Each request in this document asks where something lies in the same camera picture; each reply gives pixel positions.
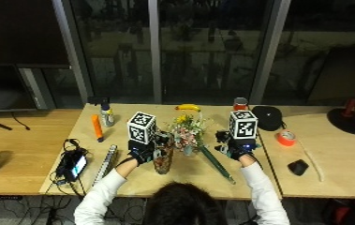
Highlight black computer mouse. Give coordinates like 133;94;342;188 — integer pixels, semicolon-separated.
286;158;310;176

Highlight grey metal ruler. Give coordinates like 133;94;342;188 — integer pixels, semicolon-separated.
91;143;120;188

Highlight red and black bag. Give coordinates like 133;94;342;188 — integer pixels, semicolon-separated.
324;193;355;225

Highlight yellow banana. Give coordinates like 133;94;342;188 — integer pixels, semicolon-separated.
174;103;202;113

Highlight black power strip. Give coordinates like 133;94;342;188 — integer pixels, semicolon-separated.
0;195;24;202

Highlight black round base red stand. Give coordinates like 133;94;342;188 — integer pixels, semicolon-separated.
326;98;355;136

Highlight pale thin stick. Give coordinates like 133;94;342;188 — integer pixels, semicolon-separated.
296;140;326;183

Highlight person's left hand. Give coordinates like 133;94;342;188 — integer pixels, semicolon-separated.
128;139;163;166

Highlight green wrapped flower stem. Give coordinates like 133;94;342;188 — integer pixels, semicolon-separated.
198;144;237;186

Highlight black device with lit screen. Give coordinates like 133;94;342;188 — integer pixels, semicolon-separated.
55;147;89;183

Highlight orange tape roll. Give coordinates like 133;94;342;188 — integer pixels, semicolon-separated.
276;129;298;147

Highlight red can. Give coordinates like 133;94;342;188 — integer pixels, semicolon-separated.
232;97;249;112

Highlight black pouch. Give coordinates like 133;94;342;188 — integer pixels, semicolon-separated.
250;105;286;132

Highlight brown glass vase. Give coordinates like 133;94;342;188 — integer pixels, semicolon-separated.
152;130;176;175

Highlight white marker cube on left glove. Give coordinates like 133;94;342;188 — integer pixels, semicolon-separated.
127;111;159;145

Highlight white marker cube on right glove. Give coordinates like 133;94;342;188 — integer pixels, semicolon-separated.
228;110;260;141

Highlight person's right hand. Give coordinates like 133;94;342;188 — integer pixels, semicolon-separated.
214;129;258;161

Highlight black cables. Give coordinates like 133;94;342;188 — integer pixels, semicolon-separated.
49;138;88;199

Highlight orange marker pen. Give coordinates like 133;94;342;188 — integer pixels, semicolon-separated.
91;113;107;143

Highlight black monitor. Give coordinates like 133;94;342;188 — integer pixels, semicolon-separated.
0;63;72;131

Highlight spray bottle with black trigger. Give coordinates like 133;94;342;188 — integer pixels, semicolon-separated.
88;96;116;128

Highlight white marker cube on glove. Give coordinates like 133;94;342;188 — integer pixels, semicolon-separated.
228;110;260;141
127;111;159;145

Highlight bouquet of mixed flowers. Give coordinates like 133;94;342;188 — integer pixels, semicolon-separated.
169;113;208;157

